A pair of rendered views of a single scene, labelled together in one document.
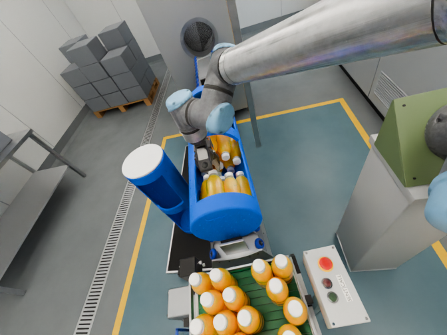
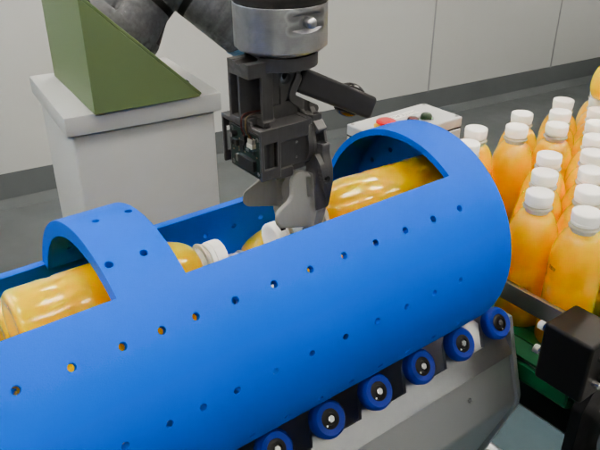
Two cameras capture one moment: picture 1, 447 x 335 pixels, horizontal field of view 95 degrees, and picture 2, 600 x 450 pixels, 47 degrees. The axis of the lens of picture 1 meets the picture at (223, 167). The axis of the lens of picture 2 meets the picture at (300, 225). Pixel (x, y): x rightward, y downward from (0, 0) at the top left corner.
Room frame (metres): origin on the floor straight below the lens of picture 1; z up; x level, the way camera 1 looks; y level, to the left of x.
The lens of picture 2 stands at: (1.08, 0.50, 1.53)
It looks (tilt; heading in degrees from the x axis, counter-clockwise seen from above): 29 degrees down; 223
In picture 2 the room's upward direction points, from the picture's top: straight up
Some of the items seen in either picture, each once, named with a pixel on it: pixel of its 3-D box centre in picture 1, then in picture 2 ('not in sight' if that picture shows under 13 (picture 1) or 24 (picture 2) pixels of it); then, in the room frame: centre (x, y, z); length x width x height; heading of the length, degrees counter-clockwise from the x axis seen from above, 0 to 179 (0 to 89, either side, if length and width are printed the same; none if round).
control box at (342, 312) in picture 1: (330, 285); (404, 145); (0.07, -0.16, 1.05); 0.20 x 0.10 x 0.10; 170
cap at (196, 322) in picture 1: (197, 326); not in sight; (0.10, 0.26, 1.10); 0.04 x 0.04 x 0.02
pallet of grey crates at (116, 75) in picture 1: (110, 72); not in sight; (4.37, 1.24, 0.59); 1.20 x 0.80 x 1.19; 73
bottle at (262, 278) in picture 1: (262, 272); not in sight; (0.19, 0.02, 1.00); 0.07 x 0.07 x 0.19
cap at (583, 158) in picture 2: not in sight; (592, 160); (0.02, 0.16, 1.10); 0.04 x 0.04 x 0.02
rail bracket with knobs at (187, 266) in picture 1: (192, 269); (574, 354); (0.32, 0.29, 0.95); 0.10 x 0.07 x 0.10; 80
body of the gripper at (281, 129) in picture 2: (201, 145); (276, 111); (0.62, 0.04, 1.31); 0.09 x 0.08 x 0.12; 170
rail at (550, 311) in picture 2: (239, 268); (474, 271); (0.25, 0.10, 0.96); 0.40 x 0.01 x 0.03; 80
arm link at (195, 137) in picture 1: (193, 131); (282, 27); (0.61, 0.05, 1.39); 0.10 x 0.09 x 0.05; 80
